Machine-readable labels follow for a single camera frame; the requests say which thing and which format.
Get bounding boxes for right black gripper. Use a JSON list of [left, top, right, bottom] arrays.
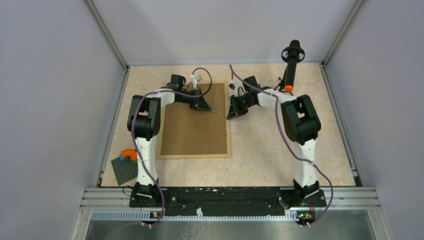
[[227, 95, 255, 121]]

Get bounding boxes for purple cable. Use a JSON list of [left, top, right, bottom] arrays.
[[228, 64, 334, 229], [131, 67, 214, 230]]

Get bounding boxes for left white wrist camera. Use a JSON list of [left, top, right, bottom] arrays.
[[189, 74, 203, 90]]

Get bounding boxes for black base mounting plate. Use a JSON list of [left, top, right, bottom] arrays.
[[129, 186, 327, 217]]

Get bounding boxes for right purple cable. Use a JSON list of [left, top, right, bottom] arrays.
[[228, 64, 334, 229]]

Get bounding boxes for black mini tripod stand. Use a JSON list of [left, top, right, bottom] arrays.
[[281, 46, 299, 92]]

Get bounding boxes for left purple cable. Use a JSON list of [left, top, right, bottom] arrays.
[[131, 67, 214, 230]]

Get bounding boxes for grey lego baseplate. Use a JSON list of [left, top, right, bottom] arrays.
[[111, 157, 138, 186]]

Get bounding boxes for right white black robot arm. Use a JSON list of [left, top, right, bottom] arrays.
[[226, 76, 321, 206]]

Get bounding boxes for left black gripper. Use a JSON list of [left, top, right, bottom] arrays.
[[178, 87, 212, 112]]

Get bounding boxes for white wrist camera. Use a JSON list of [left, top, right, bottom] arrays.
[[228, 79, 246, 97], [189, 74, 203, 90]]

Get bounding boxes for orange curved toy block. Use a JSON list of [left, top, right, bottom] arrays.
[[120, 148, 138, 162]]

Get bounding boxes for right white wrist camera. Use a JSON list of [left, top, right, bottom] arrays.
[[228, 79, 246, 97]]

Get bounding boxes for wooden picture frame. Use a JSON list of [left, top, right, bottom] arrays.
[[157, 82, 232, 159]]

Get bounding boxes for aluminium front rail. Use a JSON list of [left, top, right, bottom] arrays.
[[80, 187, 381, 223]]

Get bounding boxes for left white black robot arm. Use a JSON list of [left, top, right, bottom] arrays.
[[127, 74, 212, 207]]

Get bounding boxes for black microphone orange tip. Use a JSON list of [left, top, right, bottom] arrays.
[[281, 39, 305, 92]]

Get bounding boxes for blue lego brick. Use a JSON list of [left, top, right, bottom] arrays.
[[119, 154, 128, 162]]

